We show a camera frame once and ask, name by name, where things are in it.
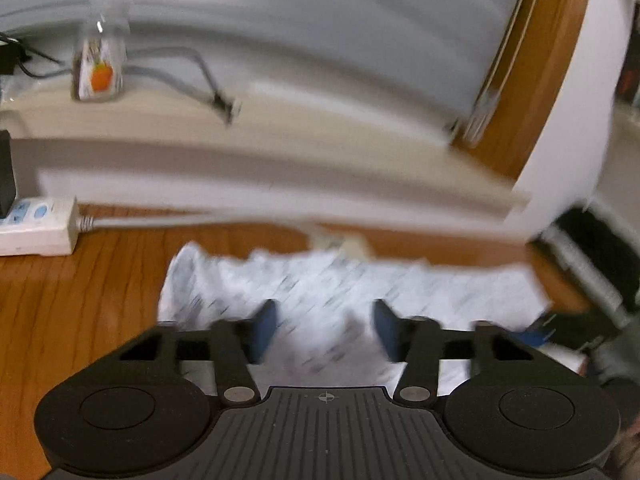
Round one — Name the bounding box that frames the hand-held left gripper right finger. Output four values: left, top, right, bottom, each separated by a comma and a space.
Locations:
372, 299, 535, 406

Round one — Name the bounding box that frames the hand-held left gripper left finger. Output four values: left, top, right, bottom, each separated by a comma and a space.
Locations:
119, 299, 278, 406

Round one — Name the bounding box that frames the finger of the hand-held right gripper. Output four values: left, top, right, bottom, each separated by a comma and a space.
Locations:
520, 310, 558, 350

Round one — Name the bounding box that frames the black fleece garment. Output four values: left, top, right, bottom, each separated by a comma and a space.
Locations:
530, 205, 640, 321

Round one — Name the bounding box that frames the beige window sill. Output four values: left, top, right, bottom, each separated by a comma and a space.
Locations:
0, 90, 531, 241

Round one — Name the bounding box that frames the white power strip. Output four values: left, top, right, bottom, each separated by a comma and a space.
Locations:
0, 196, 80, 257

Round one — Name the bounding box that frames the black plug-in charger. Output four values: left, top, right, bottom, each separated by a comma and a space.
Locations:
0, 130, 16, 218

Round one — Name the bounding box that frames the grey window blind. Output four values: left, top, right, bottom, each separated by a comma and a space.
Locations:
0, 0, 531, 146

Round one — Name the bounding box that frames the small carton with orange picture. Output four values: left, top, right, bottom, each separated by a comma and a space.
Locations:
72, 7, 128, 103

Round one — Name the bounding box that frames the black power adapter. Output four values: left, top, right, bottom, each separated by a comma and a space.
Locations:
0, 35, 26, 76

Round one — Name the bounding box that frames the beige cable cover plate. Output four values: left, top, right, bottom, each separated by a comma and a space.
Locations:
307, 232, 373, 261

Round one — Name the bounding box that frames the blind pull chain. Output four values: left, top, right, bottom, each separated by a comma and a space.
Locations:
462, 0, 538, 148

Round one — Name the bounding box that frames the black cable with plug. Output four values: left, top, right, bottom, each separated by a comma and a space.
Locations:
120, 47, 241, 126

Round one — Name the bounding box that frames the wooden window frame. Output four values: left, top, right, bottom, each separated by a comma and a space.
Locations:
452, 0, 596, 181

